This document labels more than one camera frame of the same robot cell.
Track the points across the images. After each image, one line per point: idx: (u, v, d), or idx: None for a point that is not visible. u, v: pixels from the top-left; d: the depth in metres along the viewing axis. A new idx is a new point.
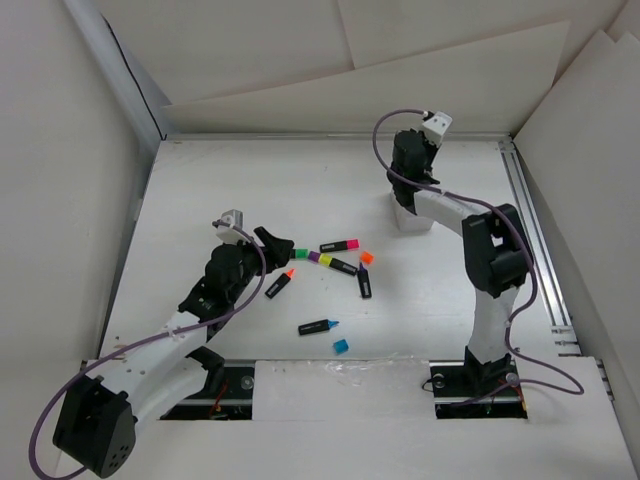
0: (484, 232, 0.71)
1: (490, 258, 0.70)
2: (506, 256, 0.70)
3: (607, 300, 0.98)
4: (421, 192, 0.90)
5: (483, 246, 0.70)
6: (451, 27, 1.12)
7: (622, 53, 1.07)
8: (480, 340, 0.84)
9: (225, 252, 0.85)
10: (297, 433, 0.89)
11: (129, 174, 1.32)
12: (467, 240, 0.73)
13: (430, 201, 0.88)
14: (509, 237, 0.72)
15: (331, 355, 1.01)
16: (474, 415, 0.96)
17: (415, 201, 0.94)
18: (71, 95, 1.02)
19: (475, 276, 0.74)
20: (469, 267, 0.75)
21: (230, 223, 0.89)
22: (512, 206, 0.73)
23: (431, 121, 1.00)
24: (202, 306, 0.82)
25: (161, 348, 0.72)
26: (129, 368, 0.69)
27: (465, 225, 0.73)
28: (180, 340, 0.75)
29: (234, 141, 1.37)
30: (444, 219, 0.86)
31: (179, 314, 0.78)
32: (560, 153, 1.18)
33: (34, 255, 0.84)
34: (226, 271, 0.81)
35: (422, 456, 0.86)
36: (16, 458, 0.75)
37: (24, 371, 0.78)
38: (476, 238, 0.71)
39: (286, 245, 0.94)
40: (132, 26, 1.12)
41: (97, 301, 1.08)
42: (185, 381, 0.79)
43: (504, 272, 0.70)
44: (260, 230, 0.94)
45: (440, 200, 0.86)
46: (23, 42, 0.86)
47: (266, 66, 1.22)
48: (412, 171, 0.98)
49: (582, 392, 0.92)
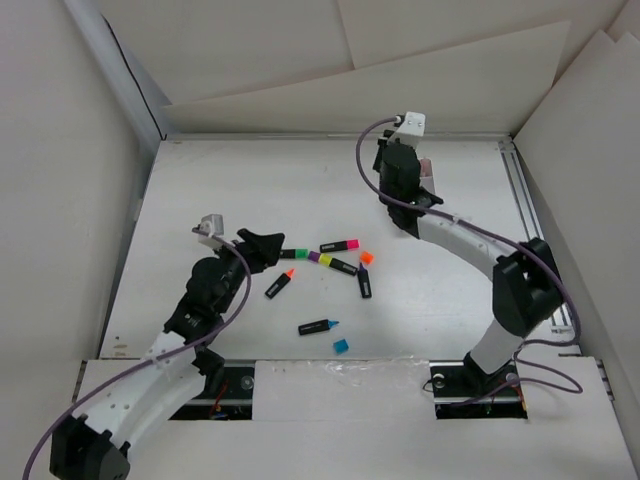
0: (519, 277, 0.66)
1: (528, 307, 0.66)
2: (541, 297, 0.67)
3: (608, 299, 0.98)
4: (426, 218, 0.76)
5: (520, 293, 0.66)
6: (451, 27, 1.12)
7: (622, 52, 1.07)
8: (488, 351, 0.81)
9: (208, 265, 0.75)
10: (297, 434, 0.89)
11: (130, 174, 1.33)
12: (500, 288, 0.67)
13: (441, 229, 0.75)
14: (540, 274, 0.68)
15: (331, 355, 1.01)
16: (474, 415, 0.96)
17: (418, 226, 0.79)
18: (72, 96, 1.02)
19: (505, 319, 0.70)
20: (495, 309, 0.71)
21: (209, 232, 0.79)
22: (541, 241, 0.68)
23: (405, 124, 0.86)
24: (189, 325, 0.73)
25: (146, 376, 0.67)
26: (113, 403, 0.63)
27: (497, 271, 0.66)
28: (166, 364, 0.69)
29: (234, 141, 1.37)
30: (462, 247, 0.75)
31: (165, 334, 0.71)
32: (560, 154, 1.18)
33: (34, 256, 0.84)
34: (209, 288, 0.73)
35: (421, 456, 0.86)
36: (17, 458, 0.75)
37: (25, 370, 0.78)
38: (513, 287, 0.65)
39: (276, 243, 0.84)
40: (132, 26, 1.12)
41: (97, 302, 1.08)
42: (179, 394, 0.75)
43: (540, 315, 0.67)
44: (246, 231, 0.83)
45: (454, 231, 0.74)
46: (23, 41, 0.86)
47: (267, 65, 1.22)
48: (408, 190, 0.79)
49: (582, 389, 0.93)
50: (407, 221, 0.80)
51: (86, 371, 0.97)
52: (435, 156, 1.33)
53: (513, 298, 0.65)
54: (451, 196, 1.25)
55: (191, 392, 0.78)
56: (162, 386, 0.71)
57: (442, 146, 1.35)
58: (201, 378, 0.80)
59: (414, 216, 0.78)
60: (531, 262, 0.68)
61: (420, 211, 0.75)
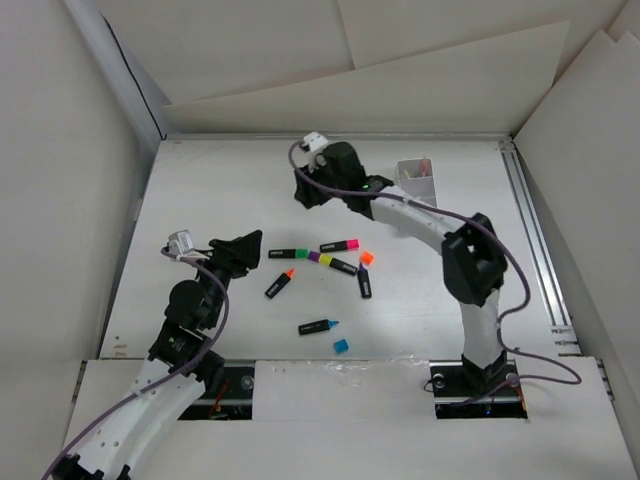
0: (464, 250, 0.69)
1: (475, 276, 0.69)
2: (487, 267, 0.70)
3: (608, 299, 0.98)
4: (378, 200, 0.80)
5: (466, 265, 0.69)
6: (451, 27, 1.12)
7: (623, 52, 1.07)
8: (475, 346, 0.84)
9: (183, 289, 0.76)
10: (297, 434, 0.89)
11: (130, 174, 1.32)
12: (447, 261, 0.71)
13: (391, 210, 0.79)
14: (485, 245, 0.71)
15: (331, 355, 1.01)
16: (474, 415, 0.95)
17: (372, 209, 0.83)
18: (72, 96, 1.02)
19: (455, 290, 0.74)
20: (447, 282, 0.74)
21: (176, 255, 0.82)
22: (484, 215, 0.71)
23: (313, 144, 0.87)
24: (174, 349, 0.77)
25: (132, 412, 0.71)
26: (103, 440, 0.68)
27: (445, 247, 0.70)
28: (150, 395, 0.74)
29: (234, 141, 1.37)
30: (411, 228, 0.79)
31: (150, 363, 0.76)
32: (560, 154, 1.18)
33: (34, 255, 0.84)
34: (189, 312, 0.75)
35: (421, 456, 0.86)
36: (17, 458, 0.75)
37: (26, 369, 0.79)
38: (459, 259, 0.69)
39: (251, 245, 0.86)
40: (132, 25, 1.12)
41: (97, 302, 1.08)
42: (176, 407, 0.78)
43: (486, 282, 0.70)
44: (217, 242, 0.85)
45: (405, 211, 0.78)
46: (23, 41, 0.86)
47: (266, 65, 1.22)
48: (355, 178, 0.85)
49: (581, 380, 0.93)
50: (361, 206, 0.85)
51: (86, 371, 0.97)
52: (435, 156, 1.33)
53: (460, 268, 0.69)
54: (452, 196, 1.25)
55: (190, 398, 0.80)
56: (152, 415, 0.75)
57: (442, 146, 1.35)
58: (201, 384, 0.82)
59: (366, 199, 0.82)
60: (476, 234, 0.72)
61: (371, 194, 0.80)
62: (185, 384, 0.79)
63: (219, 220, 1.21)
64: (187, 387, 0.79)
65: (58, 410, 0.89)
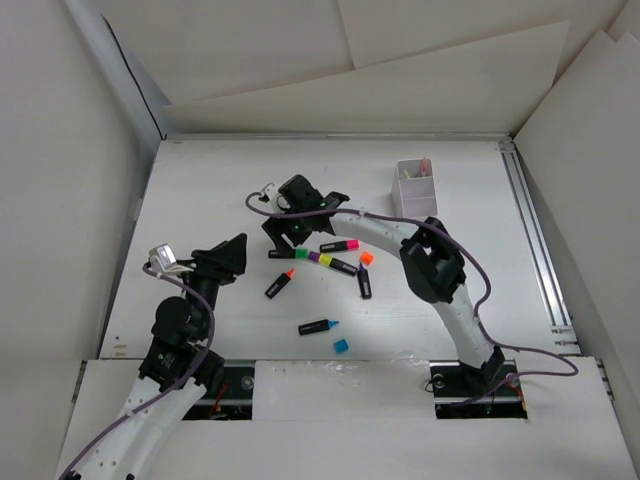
0: (421, 251, 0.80)
1: (435, 274, 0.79)
2: (443, 266, 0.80)
3: (607, 299, 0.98)
4: (336, 217, 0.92)
5: (425, 266, 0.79)
6: (451, 27, 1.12)
7: (623, 53, 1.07)
8: (465, 347, 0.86)
9: (169, 307, 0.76)
10: (297, 433, 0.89)
11: (130, 174, 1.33)
12: (409, 265, 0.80)
13: (351, 224, 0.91)
14: (440, 245, 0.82)
15: (331, 355, 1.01)
16: (474, 415, 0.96)
17: (332, 225, 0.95)
18: (72, 96, 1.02)
19: (421, 292, 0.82)
20: (413, 285, 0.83)
21: (157, 273, 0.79)
22: (435, 217, 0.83)
23: (271, 189, 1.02)
24: (163, 365, 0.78)
25: (126, 432, 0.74)
26: (101, 460, 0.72)
27: (404, 253, 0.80)
28: (143, 414, 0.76)
29: (234, 141, 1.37)
30: (370, 239, 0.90)
31: (141, 382, 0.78)
32: (560, 154, 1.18)
33: (34, 256, 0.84)
34: (177, 331, 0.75)
35: (421, 456, 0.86)
36: (18, 458, 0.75)
37: (25, 369, 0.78)
38: (418, 260, 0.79)
39: (234, 255, 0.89)
40: (133, 25, 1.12)
41: (97, 302, 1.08)
42: (176, 415, 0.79)
43: (447, 279, 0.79)
44: (199, 252, 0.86)
45: (362, 223, 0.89)
46: (22, 41, 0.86)
47: (267, 65, 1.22)
48: (312, 203, 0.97)
49: (577, 370, 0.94)
50: (321, 223, 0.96)
51: (86, 371, 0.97)
52: (435, 156, 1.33)
53: (420, 269, 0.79)
54: (452, 196, 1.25)
55: (190, 403, 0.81)
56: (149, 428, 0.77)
57: (442, 146, 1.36)
58: (200, 387, 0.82)
59: (326, 216, 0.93)
60: (431, 236, 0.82)
61: (329, 211, 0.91)
62: (182, 390, 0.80)
63: (218, 221, 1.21)
64: (186, 392, 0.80)
65: (58, 410, 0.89)
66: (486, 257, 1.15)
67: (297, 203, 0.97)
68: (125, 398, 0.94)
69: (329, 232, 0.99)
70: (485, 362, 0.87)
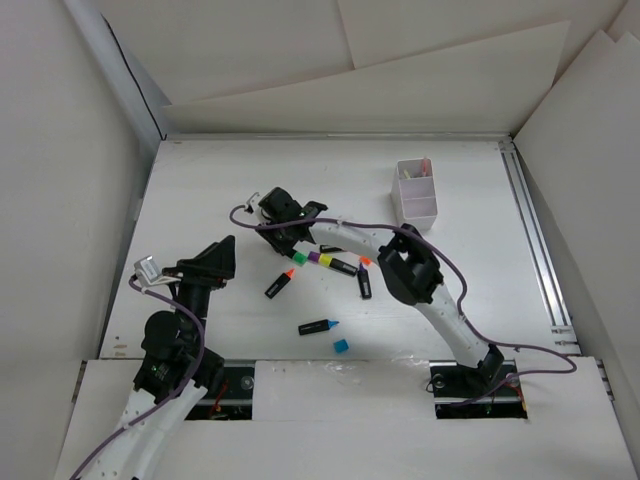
0: (398, 257, 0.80)
1: (411, 277, 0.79)
2: (419, 269, 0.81)
3: (607, 300, 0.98)
4: (315, 226, 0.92)
5: (402, 271, 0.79)
6: (451, 27, 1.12)
7: (623, 53, 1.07)
8: (458, 350, 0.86)
9: (157, 323, 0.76)
10: (297, 434, 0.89)
11: (130, 174, 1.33)
12: (387, 271, 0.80)
13: (329, 233, 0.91)
14: (416, 249, 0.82)
15: (331, 355, 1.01)
16: (474, 415, 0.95)
17: (312, 235, 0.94)
18: (72, 97, 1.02)
19: (399, 296, 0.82)
20: (392, 290, 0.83)
21: (141, 288, 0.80)
22: (410, 224, 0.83)
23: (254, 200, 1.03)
24: (158, 377, 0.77)
25: (125, 443, 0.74)
26: (102, 471, 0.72)
27: (382, 260, 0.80)
28: (140, 425, 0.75)
29: (235, 141, 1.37)
30: (349, 247, 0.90)
31: (136, 393, 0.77)
32: (560, 155, 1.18)
33: (34, 255, 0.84)
34: (167, 345, 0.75)
35: (421, 456, 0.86)
36: (18, 458, 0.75)
37: (25, 370, 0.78)
38: (394, 266, 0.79)
39: (218, 261, 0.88)
40: (133, 25, 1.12)
41: (97, 302, 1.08)
42: (175, 418, 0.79)
43: (423, 280, 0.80)
44: (183, 262, 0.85)
45: (341, 232, 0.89)
46: (22, 41, 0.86)
47: (267, 65, 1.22)
48: (291, 213, 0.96)
49: (575, 367, 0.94)
50: (301, 233, 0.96)
51: (86, 371, 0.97)
52: (435, 156, 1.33)
53: (397, 274, 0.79)
54: (452, 196, 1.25)
55: (190, 405, 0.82)
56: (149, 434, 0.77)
57: (442, 146, 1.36)
58: (201, 388, 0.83)
59: (305, 225, 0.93)
60: (407, 241, 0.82)
61: (308, 222, 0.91)
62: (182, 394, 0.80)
63: (219, 220, 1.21)
64: (186, 395, 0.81)
65: (58, 411, 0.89)
66: (486, 257, 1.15)
67: (277, 217, 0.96)
68: (126, 398, 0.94)
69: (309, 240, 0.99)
70: (482, 361, 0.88)
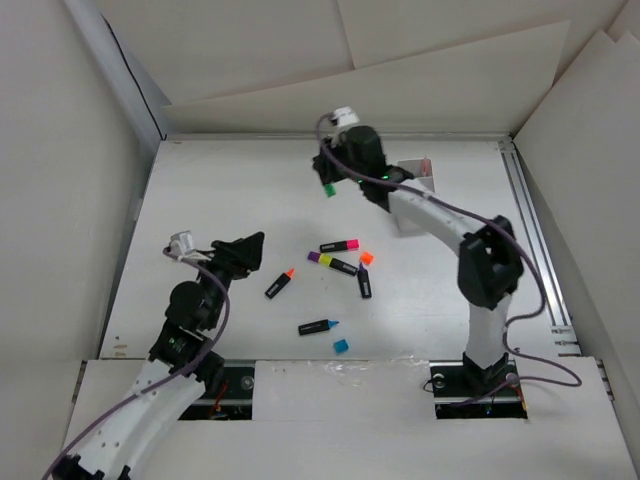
0: (482, 248, 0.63)
1: (489, 277, 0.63)
2: (502, 270, 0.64)
3: (608, 299, 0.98)
4: (397, 192, 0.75)
5: (483, 266, 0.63)
6: (451, 27, 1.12)
7: (623, 52, 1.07)
8: (479, 346, 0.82)
9: (183, 291, 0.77)
10: (297, 433, 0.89)
11: (130, 174, 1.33)
12: (458, 261, 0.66)
13: (412, 205, 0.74)
14: (504, 248, 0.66)
15: (331, 355, 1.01)
16: (473, 416, 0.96)
17: (389, 202, 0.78)
18: (72, 97, 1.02)
19: (467, 294, 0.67)
20: (458, 285, 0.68)
21: (178, 256, 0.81)
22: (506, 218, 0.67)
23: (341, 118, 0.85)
24: (174, 349, 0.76)
25: (132, 412, 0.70)
26: (103, 442, 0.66)
27: (462, 248, 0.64)
28: (151, 396, 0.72)
29: (234, 141, 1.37)
30: (429, 227, 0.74)
31: (150, 364, 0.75)
32: (560, 154, 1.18)
33: (33, 255, 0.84)
34: (189, 313, 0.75)
35: (421, 456, 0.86)
36: (17, 458, 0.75)
37: (26, 370, 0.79)
38: (475, 258, 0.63)
39: (250, 244, 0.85)
40: (132, 26, 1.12)
41: (97, 301, 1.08)
42: (176, 407, 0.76)
43: (500, 285, 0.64)
44: (219, 244, 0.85)
45: (423, 207, 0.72)
46: (22, 41, 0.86)
47: (267, 65, 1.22)
48: (374, 166, 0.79)
49: (579, 382, 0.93)
50: (377, 196, 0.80)
51: (86, 371, 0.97)
52: (435, 155, 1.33)
53: (474, 267, 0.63)
54: (452, 196, 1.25)
55: (189, 400, 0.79)
56: (153, 414, 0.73)
57: (442, 146, 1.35)
58: (199, 386, 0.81)
59: (385, 189, 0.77)
60: (496, 237, 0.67)
61: (390, 184, 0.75)
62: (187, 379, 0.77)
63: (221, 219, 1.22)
64: (188, 388, 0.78)
65: (58, 411, 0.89)
66: None
67: (359, 164, 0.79)
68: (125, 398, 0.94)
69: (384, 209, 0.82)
70: (491, 364, 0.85)
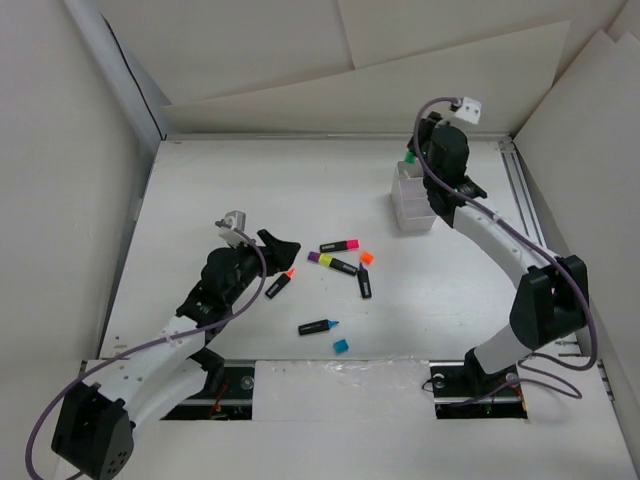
0: (548, 289, 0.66)
1: (547, 322, 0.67)
2: (561, 317, 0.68)
3: (607, 300, 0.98)
4: (465, 209, 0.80)
5: (544, 309, 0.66)
6: (451, 27, 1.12)
7: (623, 52, 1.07)
8: (489, 351, 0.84)
9: (219, 255, 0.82)
10: (297, 433, 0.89)
11: (130, 174, 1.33)
12: (521, 295, 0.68)
13: (478, 226, 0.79)
14: (567, 293, 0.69)
15: (331, 355, 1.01)
16: (474, 415, 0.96)
17: (455, 215, 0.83)
18: (71, 96, 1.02)
19: (517, 327, 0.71)
20: (511, 316, 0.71)
21: (232, 225, 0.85)
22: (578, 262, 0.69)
23: (463, 109, 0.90)
24: (200, 310, 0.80)
25: (158, 354, 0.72)
26: (126, 375, 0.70)
27: (526, 280, 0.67)
28: (177, 345, 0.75)
29: (234, 141, 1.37)
30: (492, 247, 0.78)
31: (177, 318, 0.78)
32: (560, 154, 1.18)
33: (34, 255, 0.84)
34: (222, 276, 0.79)
35: (421, 456, 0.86)
36: (16, 458, 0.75)
37: (26, 369, 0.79)
38: (539, 299, 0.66)
39: (290, 250, 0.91)
40: (132, 26, 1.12)
41: (97, 301, 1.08)
42: (183, 386, 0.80)
43: (555, 333, 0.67)
44: (266, 233, 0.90)
45: (491, 229, 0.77)
46: (22, 41, 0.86)
47: (267, 65, 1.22)
48: (451, 173, 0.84)
49: (580, 395, 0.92)
50: (445, 207, 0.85)
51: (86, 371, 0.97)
52: None
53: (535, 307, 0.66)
54: None
55: (186, 391, 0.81)
56: (171, 367, 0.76)
57: None
58: (200, 376, 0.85)
59: (454, 201, 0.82)
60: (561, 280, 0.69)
61: (461, 198, 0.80)
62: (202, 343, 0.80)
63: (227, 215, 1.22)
64: (194, 374, 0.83)
65: (56, 410, 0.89)
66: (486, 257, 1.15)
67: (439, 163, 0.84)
68: None
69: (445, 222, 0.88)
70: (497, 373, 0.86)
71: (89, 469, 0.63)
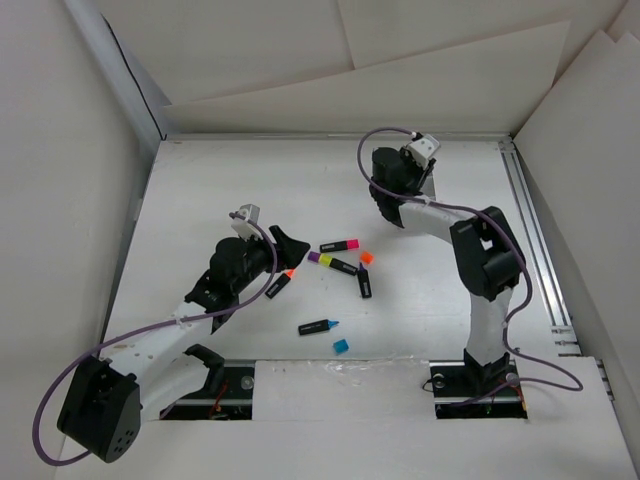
0: (471, 236, 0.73)
1: (483, 262, 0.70)
2: (497, 258, 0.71)
3: (607, 300, 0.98)
4: (405, 205, 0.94)
5: (471, 251, 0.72)
6: (451, 27, 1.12)
7: (623, 53, 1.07)
8: (478, 343, 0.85)
9: (229, 244, 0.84)
10: (296, 433, 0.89)
11: (130, 174, 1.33)
12: (458, 248, 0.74)
13: (415, 212, 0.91)
14: (497, 239, 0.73)
15: (331, 355, 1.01)
16: (474, 415, 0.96)
17: (400, 214, 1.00)
18: (71, 96, 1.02)
19: (470, 283, 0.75)
20: (462, 274, 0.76)
21: (245, 217, 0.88)
22: (497, 209, 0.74)
23: (418, 142, 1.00)
24: (208, 298, 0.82)
25: (168, 335, 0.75)
26: (137, 353, 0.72)
27: (453, 232, 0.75)
28: (187, 327, 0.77)
29: (234, 141, 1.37)
30: (432, 227, 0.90)
31: (186, 303, 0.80)
32: (560, 154, 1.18)
33: (33, 255, 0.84)
34: (231, 265, 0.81)
35: (421, 456, 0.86)
36: (16, 458, 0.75)
37: (25, 370, 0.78)
38: (465, 244, 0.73)
39: (300, 248, 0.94)
40: (133, 26, 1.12)
41: (97, 301, 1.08)
42: (183, 379, 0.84)
43: (497, 274, 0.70)
44: (277, 228, 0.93)
45: (424, 210, 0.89)
46: (21, 40, 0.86)
47: (267, 65, 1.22)
48: (395, 185, 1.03)
49: (582, 388, 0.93)
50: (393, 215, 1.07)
51: None
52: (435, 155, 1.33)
53: (465, 252, 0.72)
54: (454, 196, 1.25)
55: (189, 384, 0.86)
56: (180, 351, 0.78)
57: (442, 146, 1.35)
58: (203, 369, 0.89)
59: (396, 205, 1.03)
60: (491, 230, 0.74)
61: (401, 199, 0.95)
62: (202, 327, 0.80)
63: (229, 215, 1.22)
64: (194, 368, 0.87)
65: (55, 410, 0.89)
66: None
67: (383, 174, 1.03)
68: None
69: (397, 223, 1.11)
70: (489, 362, 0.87)
71: (95, 446, 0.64)
